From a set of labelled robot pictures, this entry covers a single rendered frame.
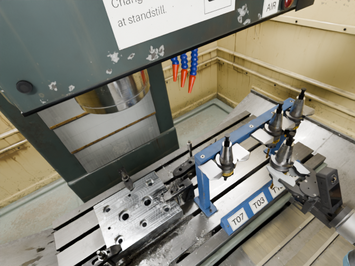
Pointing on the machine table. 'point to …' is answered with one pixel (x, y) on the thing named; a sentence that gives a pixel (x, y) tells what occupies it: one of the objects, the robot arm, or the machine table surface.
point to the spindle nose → (115, 95)
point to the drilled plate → (162, 220)
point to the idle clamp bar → (185, 168)
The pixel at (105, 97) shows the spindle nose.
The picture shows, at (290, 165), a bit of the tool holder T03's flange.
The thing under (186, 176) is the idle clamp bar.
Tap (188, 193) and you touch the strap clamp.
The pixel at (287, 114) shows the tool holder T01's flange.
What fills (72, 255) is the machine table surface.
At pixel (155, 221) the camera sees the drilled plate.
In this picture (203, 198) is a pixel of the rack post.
